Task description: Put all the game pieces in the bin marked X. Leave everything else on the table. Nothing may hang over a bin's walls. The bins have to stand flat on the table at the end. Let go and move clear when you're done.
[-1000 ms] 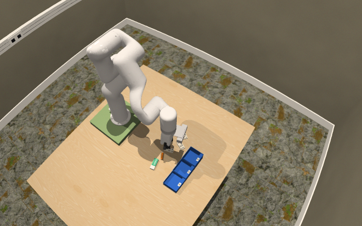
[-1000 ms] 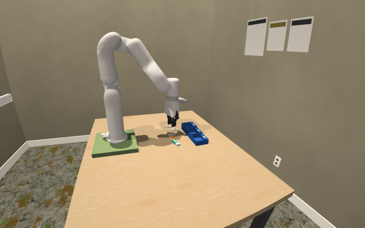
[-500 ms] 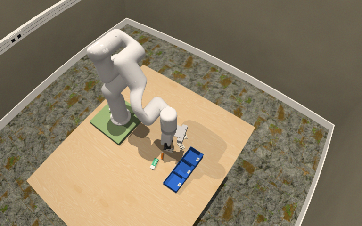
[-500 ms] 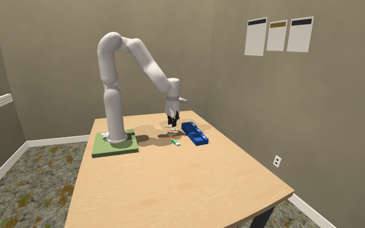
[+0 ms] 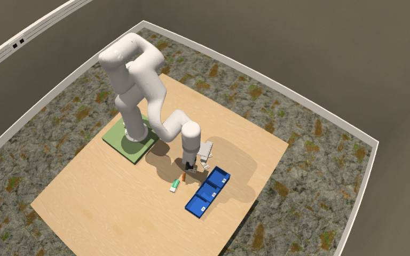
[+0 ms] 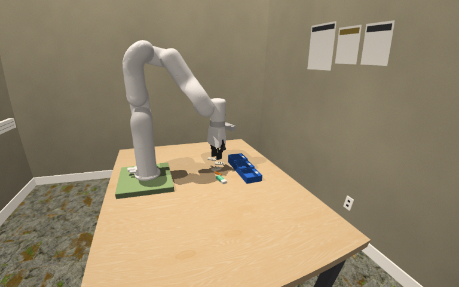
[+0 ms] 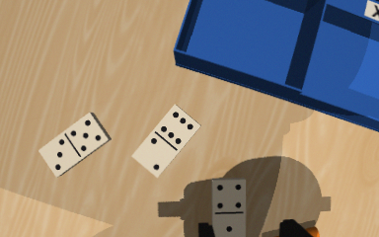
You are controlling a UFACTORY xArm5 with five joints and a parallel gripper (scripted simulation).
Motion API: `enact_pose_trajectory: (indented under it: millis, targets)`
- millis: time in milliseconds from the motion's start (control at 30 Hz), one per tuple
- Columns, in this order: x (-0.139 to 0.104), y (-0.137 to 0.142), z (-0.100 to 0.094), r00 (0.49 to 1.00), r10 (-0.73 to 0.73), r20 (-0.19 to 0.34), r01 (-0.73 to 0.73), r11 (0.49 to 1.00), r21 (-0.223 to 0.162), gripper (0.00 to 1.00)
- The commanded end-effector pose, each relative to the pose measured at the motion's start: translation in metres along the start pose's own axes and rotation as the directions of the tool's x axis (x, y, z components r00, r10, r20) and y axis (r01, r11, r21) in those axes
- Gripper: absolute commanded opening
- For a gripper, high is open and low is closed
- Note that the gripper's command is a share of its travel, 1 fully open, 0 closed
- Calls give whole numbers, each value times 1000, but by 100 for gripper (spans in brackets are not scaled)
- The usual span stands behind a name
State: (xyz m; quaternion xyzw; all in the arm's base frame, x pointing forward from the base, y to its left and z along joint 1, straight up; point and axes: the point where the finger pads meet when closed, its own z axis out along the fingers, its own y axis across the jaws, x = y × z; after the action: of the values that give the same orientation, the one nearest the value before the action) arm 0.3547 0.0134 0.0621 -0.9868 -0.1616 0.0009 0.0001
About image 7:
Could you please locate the blue three-compartment bin rack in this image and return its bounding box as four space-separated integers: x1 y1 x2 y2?
174 0 379 132

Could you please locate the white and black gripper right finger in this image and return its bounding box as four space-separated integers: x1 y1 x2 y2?
279 219 313 237

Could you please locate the orange battery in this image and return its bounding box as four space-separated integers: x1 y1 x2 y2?
306 227 320 237

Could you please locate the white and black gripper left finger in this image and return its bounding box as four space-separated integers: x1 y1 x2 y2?
198 222 215 237

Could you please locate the cream domino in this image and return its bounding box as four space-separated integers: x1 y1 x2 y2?
132 105 200 178
211 178 246 237
38 113 111 178

